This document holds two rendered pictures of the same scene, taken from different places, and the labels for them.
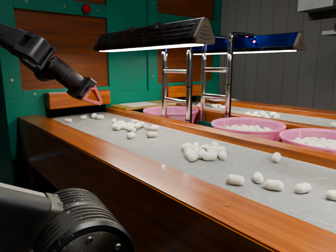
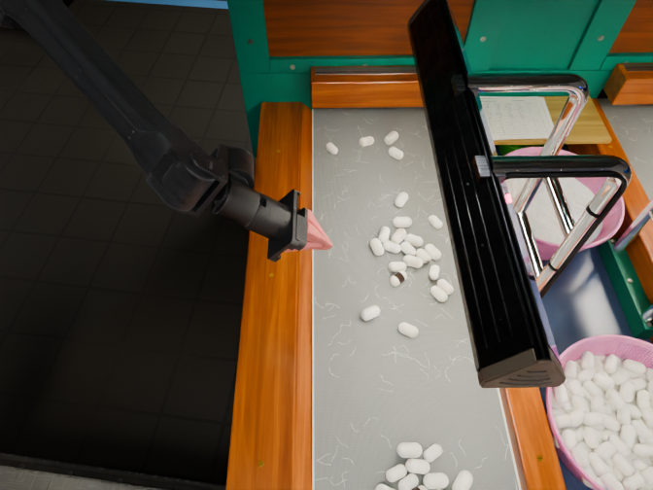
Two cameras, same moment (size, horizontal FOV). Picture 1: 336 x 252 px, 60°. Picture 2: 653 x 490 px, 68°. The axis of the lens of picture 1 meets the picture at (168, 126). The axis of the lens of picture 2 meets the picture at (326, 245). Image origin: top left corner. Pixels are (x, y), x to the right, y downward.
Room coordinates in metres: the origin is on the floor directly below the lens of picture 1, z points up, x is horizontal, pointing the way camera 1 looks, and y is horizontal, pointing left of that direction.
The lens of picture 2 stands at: (0.61, -0.06, 1.51)
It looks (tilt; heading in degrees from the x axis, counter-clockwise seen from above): 55 degrees down; 39
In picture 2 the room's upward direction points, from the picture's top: straight up
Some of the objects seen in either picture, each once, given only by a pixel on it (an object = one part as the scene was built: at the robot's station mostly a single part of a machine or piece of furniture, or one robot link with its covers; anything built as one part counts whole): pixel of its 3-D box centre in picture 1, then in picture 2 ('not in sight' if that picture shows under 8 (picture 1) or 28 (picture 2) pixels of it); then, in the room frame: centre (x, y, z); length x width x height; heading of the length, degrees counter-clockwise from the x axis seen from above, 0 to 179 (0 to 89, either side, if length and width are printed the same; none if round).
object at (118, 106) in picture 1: (144, 104); (527, 120); (1.56, 0.13, 0.77); 0.33 x 0.15 x 0.01; 130
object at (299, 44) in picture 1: (238, 44); not in sight; (1.45, -0.34, 1.08); 0.62 x 0.08 x 0.07; 40
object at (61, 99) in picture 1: (79, 98); (378, 86); (1.38, 0.42, 0.83); 0.30 x 0.06 x 0.07; 130
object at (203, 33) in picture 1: (142, 38); (468, 139); (1.08, 0.09, 1.08); 0.62 x 0.08 x 0.07; 40
